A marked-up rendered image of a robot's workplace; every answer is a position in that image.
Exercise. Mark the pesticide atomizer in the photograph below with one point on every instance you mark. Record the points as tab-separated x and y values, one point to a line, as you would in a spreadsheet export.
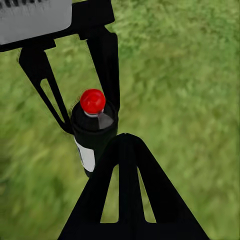
94	120

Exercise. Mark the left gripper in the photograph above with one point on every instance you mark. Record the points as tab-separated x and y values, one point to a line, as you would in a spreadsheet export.
88	20

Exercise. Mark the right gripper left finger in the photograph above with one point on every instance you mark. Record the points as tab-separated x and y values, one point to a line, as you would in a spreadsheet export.
84	221

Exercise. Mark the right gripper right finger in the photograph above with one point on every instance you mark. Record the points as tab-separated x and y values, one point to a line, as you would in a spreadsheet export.
174	220

